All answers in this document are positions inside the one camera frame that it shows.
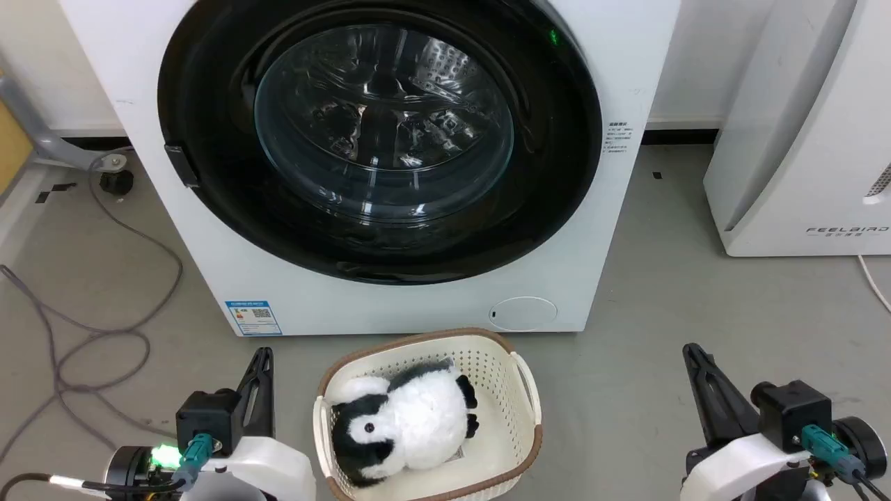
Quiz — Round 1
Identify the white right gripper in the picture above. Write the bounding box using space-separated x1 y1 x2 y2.
679 343 814 501

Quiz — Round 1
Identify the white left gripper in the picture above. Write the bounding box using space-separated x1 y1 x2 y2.
187 347 317 501

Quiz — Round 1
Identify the black round washer door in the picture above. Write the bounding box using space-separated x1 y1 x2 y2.
157 0 604 286

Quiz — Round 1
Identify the white front-load washing machine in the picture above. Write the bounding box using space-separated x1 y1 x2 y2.
58 0 681 338

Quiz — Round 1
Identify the blue energy label sticker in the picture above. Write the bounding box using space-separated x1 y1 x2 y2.
225 300 283 337

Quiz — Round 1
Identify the black white penguin plush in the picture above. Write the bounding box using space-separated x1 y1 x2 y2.
330 358 480 488

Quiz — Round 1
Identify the cream plastic laundry basket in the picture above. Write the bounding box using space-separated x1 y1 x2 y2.
313 328 543 501

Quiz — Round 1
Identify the black round foot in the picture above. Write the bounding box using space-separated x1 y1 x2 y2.
99 170 135 198

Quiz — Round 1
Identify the white Feelbird appliance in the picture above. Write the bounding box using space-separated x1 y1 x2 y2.
702 0 891 258

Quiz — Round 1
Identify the small text label sticker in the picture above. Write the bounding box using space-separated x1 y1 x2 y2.
606 121 631 158

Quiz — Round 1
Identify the black floor tape piece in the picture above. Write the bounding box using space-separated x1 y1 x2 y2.
35 182 78 205

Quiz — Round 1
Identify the yellow wooden panel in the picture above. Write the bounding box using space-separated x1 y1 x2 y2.
0 97 35 197

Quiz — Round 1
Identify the right arm teal plug cable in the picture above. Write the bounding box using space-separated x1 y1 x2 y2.
800 424 891 501

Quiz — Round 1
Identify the white power cable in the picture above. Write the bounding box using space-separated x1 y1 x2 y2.
856 254 891 313

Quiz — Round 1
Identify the grey floor cable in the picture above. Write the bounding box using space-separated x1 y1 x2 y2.
0 150 184 463

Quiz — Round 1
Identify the grey metal frame leg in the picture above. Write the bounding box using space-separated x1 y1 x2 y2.
0 66 129 172

